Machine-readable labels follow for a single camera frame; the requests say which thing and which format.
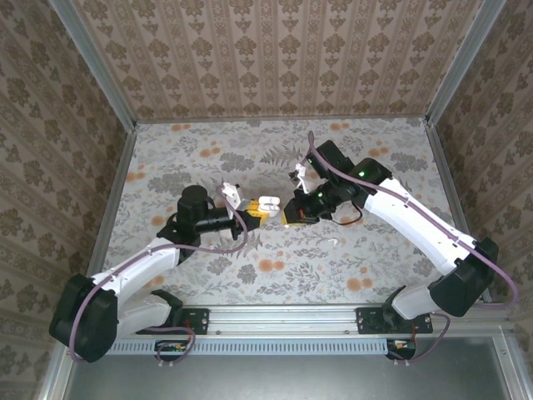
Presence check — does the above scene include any thin aluminium table edge strip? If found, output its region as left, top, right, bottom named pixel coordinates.
left=133, top=115, right=430, bottom=124

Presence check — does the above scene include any metal lower panel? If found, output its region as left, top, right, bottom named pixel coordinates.
left=62, top=354, right=514, bottom=400

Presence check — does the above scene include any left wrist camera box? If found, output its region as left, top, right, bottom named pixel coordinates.
left=219, top=182, right=247, bottom=214

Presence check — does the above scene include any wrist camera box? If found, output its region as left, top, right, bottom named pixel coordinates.
left=219, top=182, right=247, bottom=214
left=289, top=162, right=312, bottom=195

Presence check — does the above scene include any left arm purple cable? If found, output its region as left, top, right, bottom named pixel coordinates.
left=68, top=193, right=251, bottom=370

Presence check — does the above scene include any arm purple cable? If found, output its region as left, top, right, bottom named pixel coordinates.
left=306, top=131, right=521, bottom=368
left=68, top=193, right=251, bottom=370

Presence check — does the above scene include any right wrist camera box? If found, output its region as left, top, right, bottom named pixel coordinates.
left=289, top=162, right=312, bottom=195

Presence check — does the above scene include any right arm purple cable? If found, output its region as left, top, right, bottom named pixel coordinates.
left=306, top=131, right=521, bottom=368

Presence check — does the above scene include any aluminium table side rail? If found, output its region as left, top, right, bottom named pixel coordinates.
left=77, top=122, right=138, bottom=305
left=424, top=118, right=495, bottom=304

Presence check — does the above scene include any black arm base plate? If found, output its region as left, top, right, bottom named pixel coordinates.
left=356, top=307, right=434, bottom=336
left=135, top=307, right=210, bottom=336

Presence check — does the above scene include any grey slotted cable duct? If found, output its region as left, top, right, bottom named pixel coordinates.
left=112, top=337, right=395, bottom=357

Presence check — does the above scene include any aluminium frame post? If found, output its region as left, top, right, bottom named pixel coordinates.
left=424, top=0, right=509, bottom=128
left=47, top=0, right=138, bottom=133

